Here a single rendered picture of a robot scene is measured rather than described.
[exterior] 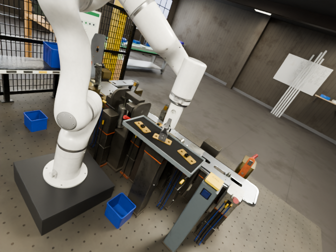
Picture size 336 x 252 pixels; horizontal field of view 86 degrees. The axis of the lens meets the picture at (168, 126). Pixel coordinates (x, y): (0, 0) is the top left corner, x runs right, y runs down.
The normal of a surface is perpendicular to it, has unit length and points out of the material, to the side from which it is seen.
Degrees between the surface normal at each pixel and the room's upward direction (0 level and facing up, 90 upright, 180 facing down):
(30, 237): 0
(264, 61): 90
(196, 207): 90
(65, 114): 71
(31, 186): 3
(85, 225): 0
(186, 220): 90
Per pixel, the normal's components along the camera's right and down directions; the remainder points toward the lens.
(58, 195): 0.40, -0.80
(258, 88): -0.61, 0.18
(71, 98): 0.17, 0.02
